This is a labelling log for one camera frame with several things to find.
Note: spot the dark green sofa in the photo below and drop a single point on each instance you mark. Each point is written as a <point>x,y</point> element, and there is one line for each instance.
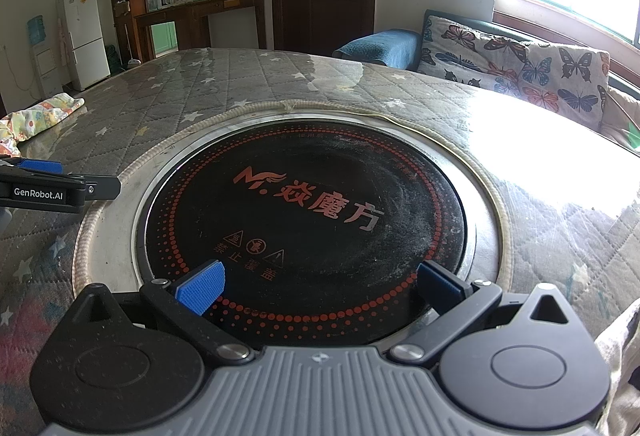
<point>500,27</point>

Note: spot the cream cushion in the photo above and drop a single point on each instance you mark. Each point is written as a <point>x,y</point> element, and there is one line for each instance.
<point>622,116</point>

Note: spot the black round induction cooktop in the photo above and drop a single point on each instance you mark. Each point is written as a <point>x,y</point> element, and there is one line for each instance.
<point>310,176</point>

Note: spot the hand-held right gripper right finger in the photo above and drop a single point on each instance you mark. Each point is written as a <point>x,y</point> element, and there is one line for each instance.
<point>442,285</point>

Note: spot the cream checked garment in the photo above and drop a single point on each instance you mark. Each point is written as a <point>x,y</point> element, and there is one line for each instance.
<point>620,366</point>

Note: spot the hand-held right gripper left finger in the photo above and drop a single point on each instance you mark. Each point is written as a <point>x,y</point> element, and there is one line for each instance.
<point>200,290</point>

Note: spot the white refrigerator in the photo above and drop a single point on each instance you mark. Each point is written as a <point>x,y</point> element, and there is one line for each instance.
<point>85,36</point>

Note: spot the dark wooden console table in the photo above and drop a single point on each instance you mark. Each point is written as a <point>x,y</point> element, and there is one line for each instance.
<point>200,7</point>

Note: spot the white water dispenser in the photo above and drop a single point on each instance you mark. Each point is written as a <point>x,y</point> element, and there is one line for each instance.
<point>47,66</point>

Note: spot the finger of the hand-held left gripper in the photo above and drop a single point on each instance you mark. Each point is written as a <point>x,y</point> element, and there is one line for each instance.
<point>42,165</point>

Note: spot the blue folded towel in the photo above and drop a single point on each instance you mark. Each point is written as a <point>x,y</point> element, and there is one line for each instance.
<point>380,46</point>

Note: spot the butterfly print pillow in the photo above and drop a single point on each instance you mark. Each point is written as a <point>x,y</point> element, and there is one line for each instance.
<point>465,46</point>
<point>570,76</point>

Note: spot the floral patterned cloth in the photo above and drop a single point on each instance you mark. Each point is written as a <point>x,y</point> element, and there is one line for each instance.
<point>35,119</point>

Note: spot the white floor mop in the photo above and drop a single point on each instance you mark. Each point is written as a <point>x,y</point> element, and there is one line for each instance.
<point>134,63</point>

